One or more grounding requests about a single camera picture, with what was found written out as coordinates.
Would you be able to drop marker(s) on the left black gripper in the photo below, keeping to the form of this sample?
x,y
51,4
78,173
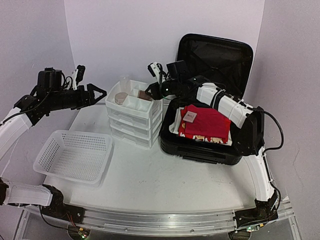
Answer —
x,y
90,99

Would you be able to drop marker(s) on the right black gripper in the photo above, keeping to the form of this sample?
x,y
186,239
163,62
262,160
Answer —
x,y
156,94

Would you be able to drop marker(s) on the square bronze compact case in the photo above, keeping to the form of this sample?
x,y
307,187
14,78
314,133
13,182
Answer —
x,y
142,95

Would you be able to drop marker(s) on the octagonal beige powder jar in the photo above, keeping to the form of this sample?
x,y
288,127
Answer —
x,y
120,98

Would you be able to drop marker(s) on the translucent pink cylindrical container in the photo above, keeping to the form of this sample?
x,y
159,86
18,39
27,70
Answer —
x,y
124,83

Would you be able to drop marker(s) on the small pink square box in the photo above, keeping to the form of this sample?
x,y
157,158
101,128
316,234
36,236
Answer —
x,y
189,116

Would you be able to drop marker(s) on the black ribbed hard-shell suitcase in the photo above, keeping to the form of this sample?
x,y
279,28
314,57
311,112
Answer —
x,y
220,70

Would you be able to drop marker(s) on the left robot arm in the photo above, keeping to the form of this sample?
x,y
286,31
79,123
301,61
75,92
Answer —
x,y
53,92

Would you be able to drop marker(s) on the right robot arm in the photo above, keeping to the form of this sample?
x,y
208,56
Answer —
x,y
266,194

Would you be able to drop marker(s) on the white plastic drawer organizer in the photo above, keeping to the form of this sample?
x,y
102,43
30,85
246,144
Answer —
x,y
137,121

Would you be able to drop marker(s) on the white folded garment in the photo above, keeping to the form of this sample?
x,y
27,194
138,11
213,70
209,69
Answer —
x,y
174,128

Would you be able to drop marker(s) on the red patterned folded garment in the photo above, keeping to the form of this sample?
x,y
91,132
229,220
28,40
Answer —
x,y
182,126

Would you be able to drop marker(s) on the magenta folded cloth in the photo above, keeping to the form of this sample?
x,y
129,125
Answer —
x,y
208,122

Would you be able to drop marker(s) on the white perforated plastic basket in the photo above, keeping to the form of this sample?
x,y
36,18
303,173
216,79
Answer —
x,y
75,156

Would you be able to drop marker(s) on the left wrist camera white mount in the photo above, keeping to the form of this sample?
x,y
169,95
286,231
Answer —
x,y
77,76

